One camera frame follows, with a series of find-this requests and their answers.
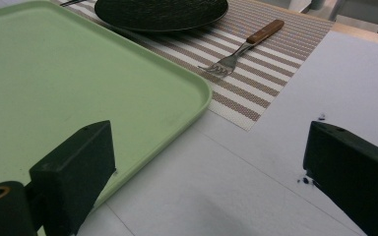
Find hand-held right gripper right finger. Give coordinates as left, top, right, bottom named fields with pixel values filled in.
left=302, top=120, right=378, bottom=236

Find light green plastic tray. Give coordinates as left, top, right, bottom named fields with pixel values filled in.
left=0, top=0, right=214, bottom=210

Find fork with wooden handle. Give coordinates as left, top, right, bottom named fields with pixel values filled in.
left=198, top=19, right=285, bottom=78

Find black round plate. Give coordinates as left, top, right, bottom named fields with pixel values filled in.
left=94, top=0, right=229, bottom=33

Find striped woven placemat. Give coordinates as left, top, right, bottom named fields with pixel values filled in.
left=50, top=0, right=335, bottom=132

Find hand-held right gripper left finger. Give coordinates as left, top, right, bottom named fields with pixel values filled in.
left=29, top=120, right=117, bottom=236

